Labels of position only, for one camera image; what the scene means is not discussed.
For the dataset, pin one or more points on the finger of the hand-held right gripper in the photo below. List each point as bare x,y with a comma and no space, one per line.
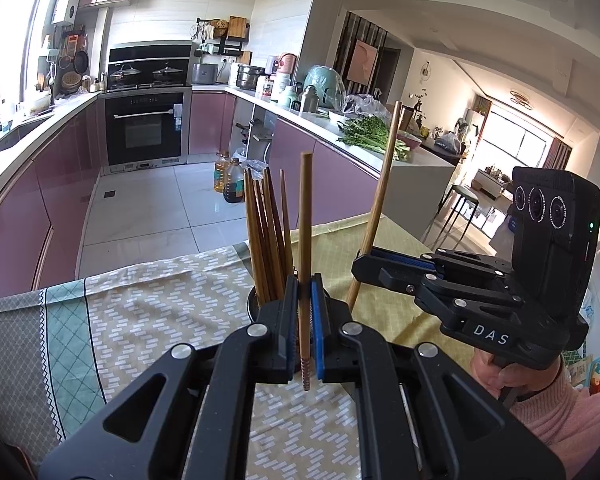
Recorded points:
405,254
375,270

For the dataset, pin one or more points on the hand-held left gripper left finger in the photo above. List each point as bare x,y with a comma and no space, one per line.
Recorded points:
291,330

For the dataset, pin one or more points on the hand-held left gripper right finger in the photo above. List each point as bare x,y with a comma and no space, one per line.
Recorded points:
319,330

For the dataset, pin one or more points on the black mesh utensil holder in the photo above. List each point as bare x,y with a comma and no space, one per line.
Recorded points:
252,305

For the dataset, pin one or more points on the wooden chopstick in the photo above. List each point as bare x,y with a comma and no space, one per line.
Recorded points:
261,230
306,210
381,175
271,210
278,210
286,210

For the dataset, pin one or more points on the person's right forearm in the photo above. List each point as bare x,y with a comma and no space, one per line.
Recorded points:
570,420

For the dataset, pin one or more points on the person's right hand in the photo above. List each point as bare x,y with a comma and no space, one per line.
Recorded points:
485,375

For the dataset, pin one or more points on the yellow cloth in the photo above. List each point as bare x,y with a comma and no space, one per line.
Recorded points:
380,320

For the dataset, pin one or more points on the round stool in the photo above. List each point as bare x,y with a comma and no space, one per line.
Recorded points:
462,195

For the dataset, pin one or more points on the pink bowl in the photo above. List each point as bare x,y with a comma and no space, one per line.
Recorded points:
410,142

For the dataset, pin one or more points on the bunch of wooden chopsticks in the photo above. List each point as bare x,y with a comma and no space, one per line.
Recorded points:
252,220

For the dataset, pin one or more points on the green leafy vegetables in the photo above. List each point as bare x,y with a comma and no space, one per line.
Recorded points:
370,135

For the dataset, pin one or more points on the patterned beige green tablecloth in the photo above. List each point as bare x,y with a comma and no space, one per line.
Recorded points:
145,300

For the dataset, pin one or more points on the clear plastic bag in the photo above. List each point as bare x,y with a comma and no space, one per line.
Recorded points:
365,106

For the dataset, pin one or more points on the cooking oil bottle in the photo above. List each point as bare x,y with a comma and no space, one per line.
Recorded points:
234,185
222,175

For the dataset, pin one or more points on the steel thermos flask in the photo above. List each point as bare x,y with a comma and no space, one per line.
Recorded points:
308,100

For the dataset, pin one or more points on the mint green kitchen appliance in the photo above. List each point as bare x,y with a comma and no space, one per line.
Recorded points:
325,87

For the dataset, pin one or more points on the pink kitchen appliance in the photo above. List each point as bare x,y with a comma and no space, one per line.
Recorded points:
289,67

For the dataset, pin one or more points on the steel stockpot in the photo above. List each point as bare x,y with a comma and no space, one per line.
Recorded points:
250,79

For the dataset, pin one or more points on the black built-in oven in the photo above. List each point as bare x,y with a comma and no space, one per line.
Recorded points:
145,130

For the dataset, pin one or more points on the silver countertop appliance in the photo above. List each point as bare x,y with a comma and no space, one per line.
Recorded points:
205,74

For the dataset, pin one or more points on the wooden cutting board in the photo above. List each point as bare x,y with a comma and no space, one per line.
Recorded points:
237,26

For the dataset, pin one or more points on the purple kitchen cabinets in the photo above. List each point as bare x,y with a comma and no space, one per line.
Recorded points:
55,170

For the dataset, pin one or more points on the cooking pot with lid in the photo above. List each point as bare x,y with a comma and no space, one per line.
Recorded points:
125,75

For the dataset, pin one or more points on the black hanging frying pan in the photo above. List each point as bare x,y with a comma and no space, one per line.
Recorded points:
81,62

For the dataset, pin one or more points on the kitchen window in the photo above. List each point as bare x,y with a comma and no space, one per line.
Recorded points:
10,35

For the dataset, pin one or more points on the wall clock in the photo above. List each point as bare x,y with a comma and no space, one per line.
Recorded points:
425,72

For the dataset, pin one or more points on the framed wall picture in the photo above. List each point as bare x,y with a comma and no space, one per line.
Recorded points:
364,60

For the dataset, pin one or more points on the black wall rack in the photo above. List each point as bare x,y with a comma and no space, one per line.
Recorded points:
222,45

